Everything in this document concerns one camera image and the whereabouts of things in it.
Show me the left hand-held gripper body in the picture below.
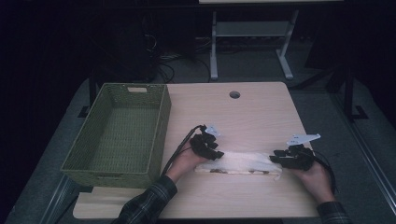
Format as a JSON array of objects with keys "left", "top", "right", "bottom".
[{"left": 189, "top": 124, "right": 222, "bottom": 157}]

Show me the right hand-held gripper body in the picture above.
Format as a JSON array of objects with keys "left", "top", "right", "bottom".
[{"left": 281, "top": 133, "right": 322, "bottom": 172}]

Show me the cream cloth with bear print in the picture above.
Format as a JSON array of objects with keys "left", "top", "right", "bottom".
[{"left": 193, "top": 150, "right": 284, "bottom": 182}]

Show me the green woven basket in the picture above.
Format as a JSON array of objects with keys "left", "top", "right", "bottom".
[{"left": 61, "top": 82, "right": 172, "bottom": 189}]

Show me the person's left hand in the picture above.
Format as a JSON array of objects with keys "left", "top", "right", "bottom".
[{"left": 165, "top": 148, "right": 209, "bottom": 185}]

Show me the person's right hand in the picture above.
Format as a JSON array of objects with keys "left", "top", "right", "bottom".
[{"left": 291, "top": 161, "right": 336, "bottom": 205}]

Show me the black stand leg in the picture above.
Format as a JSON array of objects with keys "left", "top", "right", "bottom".
[
  {"left": 340, "top": 62, "right": 369, "bottom": 121},
  {"left": 77, "top": 73, "right": 98, "bottom": 119}
]

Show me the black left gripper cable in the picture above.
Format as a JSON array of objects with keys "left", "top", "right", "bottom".
[{"left": 161, "top": 124, "right": 207, "bottom": 177}]

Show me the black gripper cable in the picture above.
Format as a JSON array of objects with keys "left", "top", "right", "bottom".
[
  {"left": 312, "top": 150, "right": 338, "bottom": 194},
  {"left": 161, "top": 124, "right": 207, "bottom": 177}
]

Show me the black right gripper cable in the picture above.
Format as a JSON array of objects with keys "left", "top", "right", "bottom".
[{"left": 312, "top": 150, "right": 338, "bottom": 194}]

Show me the grey metal floor rail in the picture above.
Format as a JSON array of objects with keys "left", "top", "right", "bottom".
[
  {"left": 328, "top": 91, "right": 396, "bottom": 217},
  {"left": 39, "top": 175, "right": 82, "bottom": 224}
]

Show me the tangle of black floor cables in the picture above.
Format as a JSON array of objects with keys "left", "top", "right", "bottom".
[{"left": 141, "top": 32, "right": 213, "bottom": 84}]

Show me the white metal stand frame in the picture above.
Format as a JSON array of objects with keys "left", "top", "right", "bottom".
[{"left": 209, "top": 9, "right": 300, "bottom": 81}]

